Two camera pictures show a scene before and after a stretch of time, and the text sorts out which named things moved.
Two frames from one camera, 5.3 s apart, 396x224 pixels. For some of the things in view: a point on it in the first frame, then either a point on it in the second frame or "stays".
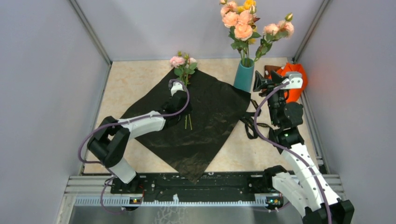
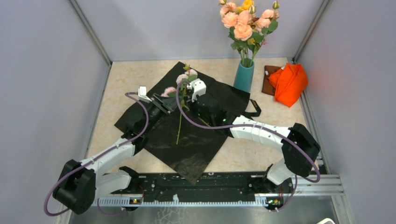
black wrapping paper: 190,145 stays
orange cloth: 293,95 stays
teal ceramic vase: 243,78 stays
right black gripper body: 276,100 → 195,108
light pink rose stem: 273,32 → 266,24
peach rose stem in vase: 229,14 stays
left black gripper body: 188,110 → 153,113
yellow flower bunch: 247,3 stays
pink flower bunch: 184,67 → 169,90
